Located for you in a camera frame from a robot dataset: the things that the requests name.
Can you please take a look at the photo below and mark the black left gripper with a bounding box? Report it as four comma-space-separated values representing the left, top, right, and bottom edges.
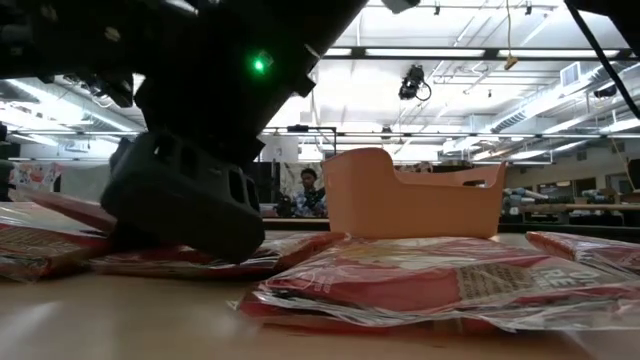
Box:
99, 130, 267, 264

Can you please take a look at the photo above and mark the red popcorn bag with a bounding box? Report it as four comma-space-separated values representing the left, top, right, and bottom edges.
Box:
238, 234, 640, 334
524, 229, 640, 277
0, 200, 114, 282
89, 229, 347, 281

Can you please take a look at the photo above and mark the person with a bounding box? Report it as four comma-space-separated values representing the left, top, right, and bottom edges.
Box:
291, 167, 329, 219

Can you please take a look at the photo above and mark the orange plastic basket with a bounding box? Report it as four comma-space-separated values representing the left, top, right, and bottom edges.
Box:
321, 146, 508, 240

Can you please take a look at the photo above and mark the black overhead rig beam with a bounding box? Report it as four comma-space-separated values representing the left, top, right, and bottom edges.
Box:
322, 46, 640, 63

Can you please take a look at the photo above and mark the background workbench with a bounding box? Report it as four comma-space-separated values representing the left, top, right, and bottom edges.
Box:
502, 187, 640, 226

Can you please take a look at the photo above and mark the black overhead camera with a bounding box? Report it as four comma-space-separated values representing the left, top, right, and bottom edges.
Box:
397, 64, 433, 103

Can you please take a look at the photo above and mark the yellow hanging cord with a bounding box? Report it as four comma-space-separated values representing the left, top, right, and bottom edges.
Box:
503, 0, 520, 72

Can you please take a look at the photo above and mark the black aluminium table frame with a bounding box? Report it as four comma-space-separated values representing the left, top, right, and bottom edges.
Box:
262, 217, 640, 240

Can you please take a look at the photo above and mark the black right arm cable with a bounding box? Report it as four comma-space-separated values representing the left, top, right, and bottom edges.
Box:
563, 0, 640, 121

